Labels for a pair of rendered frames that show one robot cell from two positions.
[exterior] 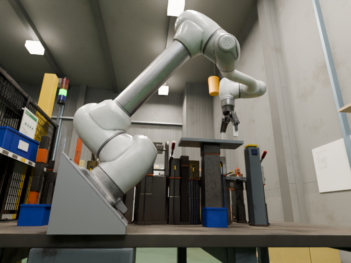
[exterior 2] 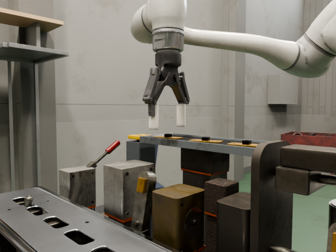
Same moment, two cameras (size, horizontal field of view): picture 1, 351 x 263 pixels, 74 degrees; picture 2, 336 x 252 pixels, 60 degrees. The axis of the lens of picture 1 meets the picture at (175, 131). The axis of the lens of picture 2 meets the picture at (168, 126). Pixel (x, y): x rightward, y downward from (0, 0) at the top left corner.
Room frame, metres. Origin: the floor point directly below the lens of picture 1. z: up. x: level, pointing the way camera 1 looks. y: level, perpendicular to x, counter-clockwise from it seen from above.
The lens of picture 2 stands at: (1.89, 0.33, 1.24)
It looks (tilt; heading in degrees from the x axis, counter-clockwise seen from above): 3 degrees down; 232
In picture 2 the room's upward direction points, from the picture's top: straight up
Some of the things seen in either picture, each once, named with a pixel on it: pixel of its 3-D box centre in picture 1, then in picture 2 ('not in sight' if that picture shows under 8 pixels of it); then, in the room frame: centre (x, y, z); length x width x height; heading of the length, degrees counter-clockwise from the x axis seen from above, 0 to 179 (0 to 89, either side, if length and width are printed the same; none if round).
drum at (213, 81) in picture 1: (213, 85); not in sight; (7.80, -1.43, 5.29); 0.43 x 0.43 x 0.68
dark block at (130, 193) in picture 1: (130, 185); not in sight; (1.41, 0.26, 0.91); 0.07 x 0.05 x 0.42; 7
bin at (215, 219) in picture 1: (214, 217); not in sight; (1.24, -0.20, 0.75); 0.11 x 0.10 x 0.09; 97
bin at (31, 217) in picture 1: (35, 214); not in sight; (1.14, 0.63, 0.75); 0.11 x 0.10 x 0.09; 97
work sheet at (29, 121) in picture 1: (26, 132); not in sight; (1.62, 1.09, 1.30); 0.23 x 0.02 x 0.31; 7
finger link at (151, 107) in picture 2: not in sight; (149, 106); (1.46, -0.31, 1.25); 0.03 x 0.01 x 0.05; 17
